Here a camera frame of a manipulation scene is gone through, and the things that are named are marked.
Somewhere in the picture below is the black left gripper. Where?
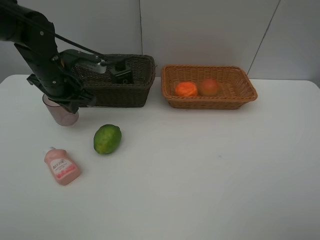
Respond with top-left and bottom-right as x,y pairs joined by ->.
26,49 -> 100,114

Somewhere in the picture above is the translucent purple plastic cup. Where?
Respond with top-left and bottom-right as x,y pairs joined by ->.
42,94 -> 79,127

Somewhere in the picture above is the black men's lotion bottle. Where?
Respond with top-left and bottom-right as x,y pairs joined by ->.
109,59 -> 134,85

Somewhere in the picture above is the pink detergent bottle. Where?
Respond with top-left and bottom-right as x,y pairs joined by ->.
44,147 -> 81,186

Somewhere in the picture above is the orange tangerine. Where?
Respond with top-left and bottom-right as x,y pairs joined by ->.
175,82 -> 198,97

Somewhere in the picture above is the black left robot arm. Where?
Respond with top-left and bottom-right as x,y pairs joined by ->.
0,0 -> 103,114

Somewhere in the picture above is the dark brown wicker basket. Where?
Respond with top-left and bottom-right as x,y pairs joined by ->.
72,54 -> 156,108

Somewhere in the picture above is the green lime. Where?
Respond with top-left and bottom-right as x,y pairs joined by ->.
93,124 -> 122,155

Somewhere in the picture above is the tan wicker basket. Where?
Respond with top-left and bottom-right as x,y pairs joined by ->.
161,64 -> 258,110

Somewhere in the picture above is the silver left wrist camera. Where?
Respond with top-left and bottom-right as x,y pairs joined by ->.
75,59 -> 107,74

